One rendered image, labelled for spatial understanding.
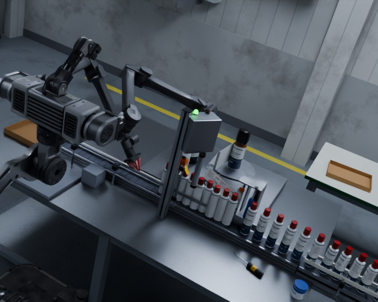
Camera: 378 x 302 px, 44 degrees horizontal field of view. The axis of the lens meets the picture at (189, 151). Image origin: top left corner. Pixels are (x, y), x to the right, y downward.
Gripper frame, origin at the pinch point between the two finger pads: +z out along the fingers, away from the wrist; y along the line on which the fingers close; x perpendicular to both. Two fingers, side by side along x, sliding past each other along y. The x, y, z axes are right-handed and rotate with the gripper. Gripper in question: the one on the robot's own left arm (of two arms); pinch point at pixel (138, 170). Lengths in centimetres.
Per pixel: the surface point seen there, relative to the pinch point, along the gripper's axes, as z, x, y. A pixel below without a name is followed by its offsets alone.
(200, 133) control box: -13, -58, -15
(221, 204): 30, -47, -4
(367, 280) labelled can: 84, -109, -5
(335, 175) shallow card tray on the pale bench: 74, -74, 121
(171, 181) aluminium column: 6.2, -32.5, -17.8
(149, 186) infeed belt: 10.7, -4.5, -1.5
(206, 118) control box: -19, -62, -11
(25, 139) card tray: -41, 62, -13
